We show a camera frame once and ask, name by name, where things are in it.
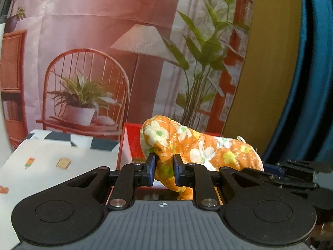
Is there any orange floral cloth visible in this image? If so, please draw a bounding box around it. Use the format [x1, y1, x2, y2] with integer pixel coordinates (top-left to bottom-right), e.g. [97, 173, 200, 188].
[140, 115, 265, 200]

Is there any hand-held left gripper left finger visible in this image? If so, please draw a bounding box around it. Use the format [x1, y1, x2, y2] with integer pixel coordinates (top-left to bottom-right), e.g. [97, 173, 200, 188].
[67, 153, 157, 211]

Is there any white printed tablecloth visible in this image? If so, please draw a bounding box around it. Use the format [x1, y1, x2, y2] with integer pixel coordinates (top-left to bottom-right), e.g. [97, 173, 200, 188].
[0, 129, 123, 250]

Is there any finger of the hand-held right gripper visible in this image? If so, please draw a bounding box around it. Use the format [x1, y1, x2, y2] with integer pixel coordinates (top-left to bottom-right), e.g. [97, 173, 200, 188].
[276, 159, 326, 174]
[262, 163, 319, 190]

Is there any printed room scene backdrop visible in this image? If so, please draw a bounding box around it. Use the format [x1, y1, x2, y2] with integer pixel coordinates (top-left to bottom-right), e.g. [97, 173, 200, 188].
[0, 0, 255, 154]

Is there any blue curtain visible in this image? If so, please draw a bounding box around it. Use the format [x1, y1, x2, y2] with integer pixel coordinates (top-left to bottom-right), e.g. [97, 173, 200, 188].
[260, 0, 333, 168]

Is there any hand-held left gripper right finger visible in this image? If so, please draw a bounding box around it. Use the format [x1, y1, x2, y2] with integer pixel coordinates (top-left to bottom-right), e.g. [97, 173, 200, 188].
[173, 154, 261, 211]

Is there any red cardboard box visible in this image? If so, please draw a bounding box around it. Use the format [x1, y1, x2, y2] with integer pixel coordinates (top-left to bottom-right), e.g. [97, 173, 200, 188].
[108, 122, 225, 205]

